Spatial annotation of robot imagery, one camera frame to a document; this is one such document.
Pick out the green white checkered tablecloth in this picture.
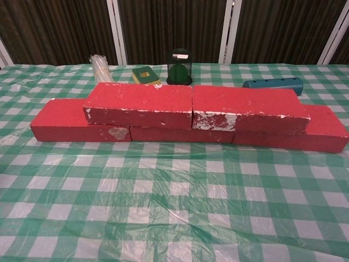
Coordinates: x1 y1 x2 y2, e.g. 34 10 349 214
0 63 349 262

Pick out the blue perforated cylinder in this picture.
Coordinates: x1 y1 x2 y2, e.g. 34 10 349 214
242 78 304 97

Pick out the dark green cylindrical container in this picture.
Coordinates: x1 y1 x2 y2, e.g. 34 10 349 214
166 48 193 84

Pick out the green yellow sponge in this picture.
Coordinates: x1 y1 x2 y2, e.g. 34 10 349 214
131 65 162 85

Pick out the chipped red brick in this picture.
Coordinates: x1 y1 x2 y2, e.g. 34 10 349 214
191 85 311 135

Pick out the bundle of white plastic tubes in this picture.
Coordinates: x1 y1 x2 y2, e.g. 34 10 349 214
89 53 115 84

